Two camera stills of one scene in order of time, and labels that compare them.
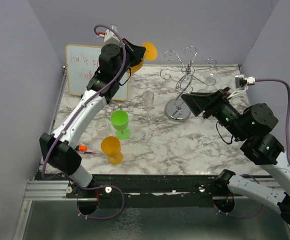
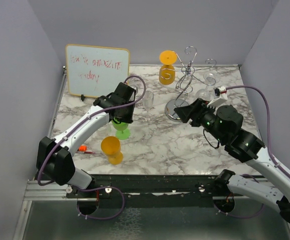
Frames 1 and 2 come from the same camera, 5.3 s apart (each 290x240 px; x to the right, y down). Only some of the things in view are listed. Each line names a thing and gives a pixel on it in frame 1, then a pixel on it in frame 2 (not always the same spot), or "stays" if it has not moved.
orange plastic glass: x=110 y=146 stays
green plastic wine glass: x=119 y=120 stays
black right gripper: x=199 y=101 to x=195 y=110
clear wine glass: x=210 y=79 stays
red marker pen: x=83 y=149 stays
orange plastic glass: x=150 y=54 to x=167 y=72
